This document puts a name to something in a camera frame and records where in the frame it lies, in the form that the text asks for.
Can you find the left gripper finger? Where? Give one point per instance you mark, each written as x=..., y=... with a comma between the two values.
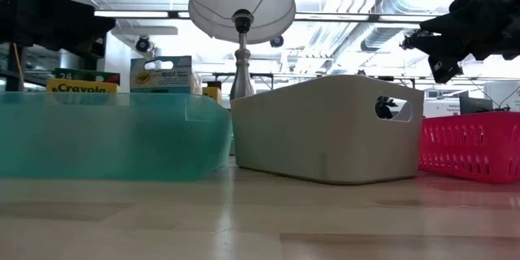
x=73, y=24

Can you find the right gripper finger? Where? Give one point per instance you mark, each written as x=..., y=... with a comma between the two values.
x=443, y=36

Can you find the red perforated plastic basket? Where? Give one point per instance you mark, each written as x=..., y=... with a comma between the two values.
x=475, y=146

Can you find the grey plastic bin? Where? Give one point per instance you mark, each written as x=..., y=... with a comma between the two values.
x=317, y=130

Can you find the long fluorescent light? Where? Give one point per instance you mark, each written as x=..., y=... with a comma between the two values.
x=130, y=14

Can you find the black metal rack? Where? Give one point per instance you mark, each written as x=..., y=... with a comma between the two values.
x=12, y=69

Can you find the round black fixture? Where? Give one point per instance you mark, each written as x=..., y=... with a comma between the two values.
x=277, y=41
x=143, y=44

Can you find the dark computer monitor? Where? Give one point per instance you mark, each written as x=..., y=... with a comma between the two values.
x=475, y=103

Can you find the white board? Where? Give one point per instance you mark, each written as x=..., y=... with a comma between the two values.
x=503, y=95

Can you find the green translucent plastic tray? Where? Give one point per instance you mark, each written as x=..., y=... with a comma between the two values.
x=101, y=138

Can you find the white shade table lamp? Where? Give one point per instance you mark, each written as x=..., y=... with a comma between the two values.
x=211, y=8

